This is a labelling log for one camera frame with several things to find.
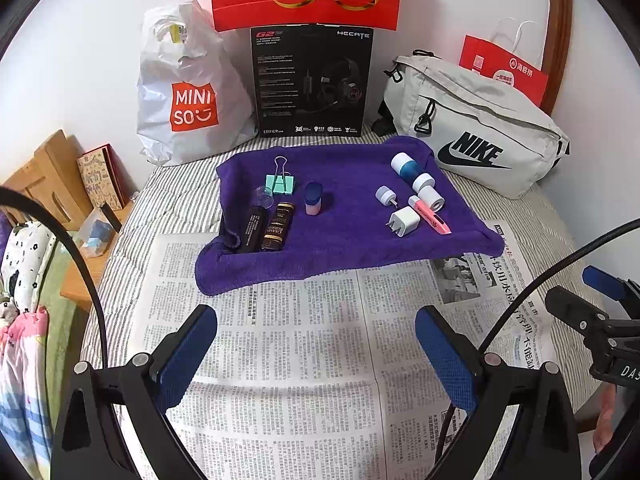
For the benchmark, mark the white tape roll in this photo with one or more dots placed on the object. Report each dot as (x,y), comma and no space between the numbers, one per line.
(432,201)

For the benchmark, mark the clear plastic cap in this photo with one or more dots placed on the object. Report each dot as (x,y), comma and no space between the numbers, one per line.
(264,196)

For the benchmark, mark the pink cloth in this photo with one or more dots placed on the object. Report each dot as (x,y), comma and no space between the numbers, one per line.
(20,340)

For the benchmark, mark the white plastic shopping bag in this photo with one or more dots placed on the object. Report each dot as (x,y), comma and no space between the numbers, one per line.
(160,80)

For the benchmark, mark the grey waist bag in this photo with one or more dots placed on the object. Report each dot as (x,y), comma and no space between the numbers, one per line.
(490,110)

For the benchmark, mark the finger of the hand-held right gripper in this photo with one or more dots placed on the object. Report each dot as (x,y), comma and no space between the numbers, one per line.
(600,277)
(565,302)

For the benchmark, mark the green binder clip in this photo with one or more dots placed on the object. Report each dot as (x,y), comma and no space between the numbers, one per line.
(280,186)

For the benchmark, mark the white bottle blue label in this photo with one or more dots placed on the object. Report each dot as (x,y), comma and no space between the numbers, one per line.
(411,169)

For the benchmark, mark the white dotted cloth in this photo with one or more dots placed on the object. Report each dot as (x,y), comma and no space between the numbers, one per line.
(25,260)

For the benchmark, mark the black rectangular device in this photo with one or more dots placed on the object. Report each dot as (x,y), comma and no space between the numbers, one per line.
(252,230)

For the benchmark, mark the curved brown wooden frame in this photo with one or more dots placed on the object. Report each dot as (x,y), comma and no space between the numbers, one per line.
(560,35)

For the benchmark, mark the striped bed sheet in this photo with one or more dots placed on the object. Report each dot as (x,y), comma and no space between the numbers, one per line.
(165,195)

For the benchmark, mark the blue striped cloth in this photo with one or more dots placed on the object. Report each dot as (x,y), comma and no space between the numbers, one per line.
(20,435)

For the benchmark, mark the small blue box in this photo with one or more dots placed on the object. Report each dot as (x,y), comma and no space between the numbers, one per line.
(95,232)

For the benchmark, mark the white charger plug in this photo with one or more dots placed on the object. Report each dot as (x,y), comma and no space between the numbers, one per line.
(405,220)

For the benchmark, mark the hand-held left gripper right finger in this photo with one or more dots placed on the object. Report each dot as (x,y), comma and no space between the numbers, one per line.
(447,360)

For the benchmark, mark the blue-lid pink jar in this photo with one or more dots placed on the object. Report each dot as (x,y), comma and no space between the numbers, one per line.
(313,200)

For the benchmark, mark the pink utility knife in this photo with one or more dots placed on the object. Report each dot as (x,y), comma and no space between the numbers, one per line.
(427,215)

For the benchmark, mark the person's right hand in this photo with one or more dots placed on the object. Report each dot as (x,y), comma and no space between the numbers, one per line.
(605,420)

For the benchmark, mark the small black object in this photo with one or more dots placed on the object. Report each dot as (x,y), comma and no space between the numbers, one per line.
(109,216)

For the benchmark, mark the grey white round adapter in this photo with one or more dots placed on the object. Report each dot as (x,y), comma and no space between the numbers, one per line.
(386,195)

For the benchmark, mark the green cloth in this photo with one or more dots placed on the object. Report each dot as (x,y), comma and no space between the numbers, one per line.
(60,320)

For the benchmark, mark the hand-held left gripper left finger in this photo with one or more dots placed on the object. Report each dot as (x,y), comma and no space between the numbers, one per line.
(182,365)

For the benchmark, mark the wooden bedside table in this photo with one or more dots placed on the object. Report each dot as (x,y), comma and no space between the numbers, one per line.
(75,280)

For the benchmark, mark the patterned notebook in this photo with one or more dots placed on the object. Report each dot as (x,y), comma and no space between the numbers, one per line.
(100,177)

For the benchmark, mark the black headset box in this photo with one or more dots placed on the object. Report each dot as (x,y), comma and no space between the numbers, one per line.
(280,85)

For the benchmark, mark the purple towel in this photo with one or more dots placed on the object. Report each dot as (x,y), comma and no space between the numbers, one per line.
(345,240)

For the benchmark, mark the newspaper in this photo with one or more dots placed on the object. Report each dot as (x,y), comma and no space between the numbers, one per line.
(290,385)

